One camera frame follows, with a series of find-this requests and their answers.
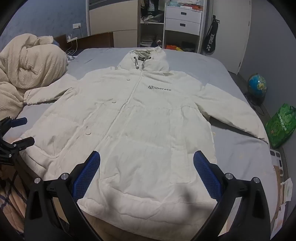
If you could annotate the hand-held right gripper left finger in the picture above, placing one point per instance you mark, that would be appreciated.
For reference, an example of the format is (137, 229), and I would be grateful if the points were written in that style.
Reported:
(86, 176)

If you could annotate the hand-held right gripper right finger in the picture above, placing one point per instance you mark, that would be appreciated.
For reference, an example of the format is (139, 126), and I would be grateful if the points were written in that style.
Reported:
(207, 176)

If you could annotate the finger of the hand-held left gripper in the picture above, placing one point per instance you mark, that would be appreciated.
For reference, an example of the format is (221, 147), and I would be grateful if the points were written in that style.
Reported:
(24, 141)
(18, 121)

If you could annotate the white hooded padded jacket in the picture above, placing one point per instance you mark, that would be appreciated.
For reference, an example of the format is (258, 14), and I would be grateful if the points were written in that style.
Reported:
(148, 127)

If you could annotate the plaid cloth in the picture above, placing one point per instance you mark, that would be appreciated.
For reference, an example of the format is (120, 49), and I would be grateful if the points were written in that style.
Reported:
(11, 199)

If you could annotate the cream fleece blanket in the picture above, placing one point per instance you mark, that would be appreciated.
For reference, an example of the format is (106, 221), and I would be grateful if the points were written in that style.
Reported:
(30, 62)

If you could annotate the blue cloth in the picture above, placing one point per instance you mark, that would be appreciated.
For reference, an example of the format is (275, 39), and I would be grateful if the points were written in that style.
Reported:
(56, 42)

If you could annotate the green shopping bag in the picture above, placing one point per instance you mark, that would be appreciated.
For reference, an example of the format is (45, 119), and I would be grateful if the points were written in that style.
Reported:
(281, 125)

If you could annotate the white charger plug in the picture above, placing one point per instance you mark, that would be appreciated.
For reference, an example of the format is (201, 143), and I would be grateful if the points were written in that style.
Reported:
(70, 38)

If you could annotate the grey bed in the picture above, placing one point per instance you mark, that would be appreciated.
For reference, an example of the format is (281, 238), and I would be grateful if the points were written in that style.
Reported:
(222, 74)

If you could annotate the blue globe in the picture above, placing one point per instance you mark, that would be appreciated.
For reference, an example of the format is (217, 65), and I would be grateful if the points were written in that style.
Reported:
(257, 84)

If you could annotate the brown wooden headboard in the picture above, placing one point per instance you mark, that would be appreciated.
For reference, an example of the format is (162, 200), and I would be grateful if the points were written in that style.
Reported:
(97, 40)

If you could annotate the orange cloth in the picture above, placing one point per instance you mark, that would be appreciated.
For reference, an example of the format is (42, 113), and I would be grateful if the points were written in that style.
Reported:
(171, 47)

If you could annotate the cream wardrobe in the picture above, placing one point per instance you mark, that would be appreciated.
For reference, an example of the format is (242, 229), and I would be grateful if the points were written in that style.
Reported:
(108, 18)

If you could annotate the black racket bag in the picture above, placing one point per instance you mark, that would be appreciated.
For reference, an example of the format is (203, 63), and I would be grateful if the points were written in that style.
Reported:
(210, 39)

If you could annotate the white door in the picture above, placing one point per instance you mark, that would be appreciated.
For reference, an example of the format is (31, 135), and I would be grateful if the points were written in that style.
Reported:
(233, 30)

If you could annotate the white drawer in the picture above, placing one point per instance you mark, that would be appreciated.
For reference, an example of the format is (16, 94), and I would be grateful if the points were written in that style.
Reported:
(183, 14)
(182, 26)

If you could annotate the white open shelf unit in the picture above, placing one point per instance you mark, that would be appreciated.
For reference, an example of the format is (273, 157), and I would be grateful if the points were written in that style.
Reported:
(151, 27)

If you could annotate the white wall socket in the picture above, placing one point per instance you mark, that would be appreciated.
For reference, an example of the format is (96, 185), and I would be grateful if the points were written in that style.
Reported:
(77, 25)

